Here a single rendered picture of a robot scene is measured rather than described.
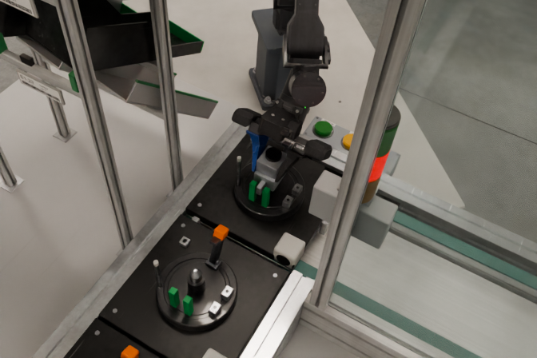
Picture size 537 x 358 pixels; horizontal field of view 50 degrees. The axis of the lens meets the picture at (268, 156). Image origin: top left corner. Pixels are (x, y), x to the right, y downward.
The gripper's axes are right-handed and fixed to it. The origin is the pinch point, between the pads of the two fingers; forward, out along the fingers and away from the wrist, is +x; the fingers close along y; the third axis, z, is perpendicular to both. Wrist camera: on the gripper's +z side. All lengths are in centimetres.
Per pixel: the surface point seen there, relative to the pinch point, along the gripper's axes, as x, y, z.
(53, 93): -1.2, -26.9, 29.2
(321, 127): -6.4, 1.3, -23.6
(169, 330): 30.2, -0.6, 17.1
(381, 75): -21.3, 18.6, 39.3
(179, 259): 21.3, -6.0, 10.2
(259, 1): -29, -40, -65
